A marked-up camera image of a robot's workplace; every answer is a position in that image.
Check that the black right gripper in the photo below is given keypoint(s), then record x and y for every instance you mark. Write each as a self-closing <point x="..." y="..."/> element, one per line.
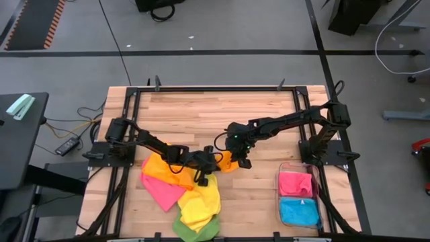
<point x="238" y="138"/>

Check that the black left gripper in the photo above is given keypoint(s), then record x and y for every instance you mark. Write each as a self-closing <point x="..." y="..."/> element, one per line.
<point x="205" y="161"/>

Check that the orange microfiber towel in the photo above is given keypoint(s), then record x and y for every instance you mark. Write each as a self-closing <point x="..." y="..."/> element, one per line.
<point x="158" y="169"/>
<point x="228" y="163"/>

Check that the yellow microfiber towel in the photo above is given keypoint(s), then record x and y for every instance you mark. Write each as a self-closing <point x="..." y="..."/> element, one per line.
<point x="201" y="201"/>

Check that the pink microfiber towel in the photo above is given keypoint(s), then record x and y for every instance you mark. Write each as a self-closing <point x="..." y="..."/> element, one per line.
<point x="159" y="195"/>
<point x="295" y="184"/>

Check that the clear plastic bin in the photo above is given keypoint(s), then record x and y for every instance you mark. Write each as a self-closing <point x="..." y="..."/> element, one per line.
<point x="315" y="174"/>

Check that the blue microfiber towel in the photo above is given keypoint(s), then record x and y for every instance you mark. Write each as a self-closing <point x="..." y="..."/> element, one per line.
<point x="299" y="211"/>

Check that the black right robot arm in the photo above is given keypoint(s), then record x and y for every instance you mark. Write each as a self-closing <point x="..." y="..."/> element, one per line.
<point x="289" y="121"/>

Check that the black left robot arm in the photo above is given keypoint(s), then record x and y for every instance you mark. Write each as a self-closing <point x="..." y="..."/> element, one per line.
<point x="151" y="141"/>

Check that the green microfiber towel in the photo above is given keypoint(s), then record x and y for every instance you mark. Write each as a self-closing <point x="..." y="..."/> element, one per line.
<point x="208" y="232"/>

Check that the black desk foot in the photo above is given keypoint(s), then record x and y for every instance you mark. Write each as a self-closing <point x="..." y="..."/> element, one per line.
<point x="57" y="179"/>

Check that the black equipment base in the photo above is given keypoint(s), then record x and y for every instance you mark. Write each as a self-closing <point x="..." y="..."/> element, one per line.
<point x="158" y="4"/>

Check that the grey desk foot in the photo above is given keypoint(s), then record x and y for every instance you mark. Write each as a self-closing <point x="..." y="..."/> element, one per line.
<point x="406" y="115"/>

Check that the red cart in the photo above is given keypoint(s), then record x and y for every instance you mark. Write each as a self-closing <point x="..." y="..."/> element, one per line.
<point x="421" y="144"/>

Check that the black cabinet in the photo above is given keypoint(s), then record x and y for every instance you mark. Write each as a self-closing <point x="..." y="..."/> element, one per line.
<point x="352" y="15"/>

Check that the black side desk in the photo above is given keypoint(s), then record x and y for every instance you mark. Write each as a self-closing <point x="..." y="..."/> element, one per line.
<point x="20" y="151"/>

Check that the black caster wheel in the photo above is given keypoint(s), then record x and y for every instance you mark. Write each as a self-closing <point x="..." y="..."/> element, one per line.
<point x="412" y="79"/>

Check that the mint green stapler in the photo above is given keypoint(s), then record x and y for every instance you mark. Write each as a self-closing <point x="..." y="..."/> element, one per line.
<point x="20" y="107"/>

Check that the black orange-striped floor mat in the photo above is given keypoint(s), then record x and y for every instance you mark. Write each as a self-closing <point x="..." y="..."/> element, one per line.
<point x="33" y="23"/>

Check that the grey desk frame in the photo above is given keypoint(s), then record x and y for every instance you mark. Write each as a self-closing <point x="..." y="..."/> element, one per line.
<point x="396" y="26"/>

